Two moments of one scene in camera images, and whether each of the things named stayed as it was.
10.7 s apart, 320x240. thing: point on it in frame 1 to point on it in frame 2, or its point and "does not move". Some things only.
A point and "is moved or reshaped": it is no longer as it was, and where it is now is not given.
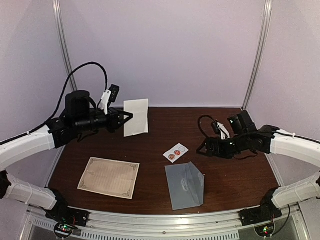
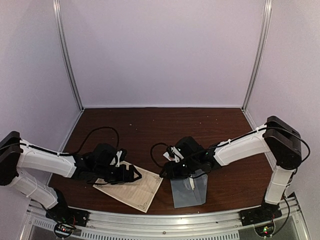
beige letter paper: x=139 y=123 to x=192 y=182
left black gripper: x=114 y=123 to x=129 y=177
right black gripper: x=209 y=142 to x=171 y=171
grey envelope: x=186 y=184 does not move
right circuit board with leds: x=265 y=230 does not move
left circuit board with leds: x=63 y=230 does not move
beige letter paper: x=112 y=177 is moved or reshaped
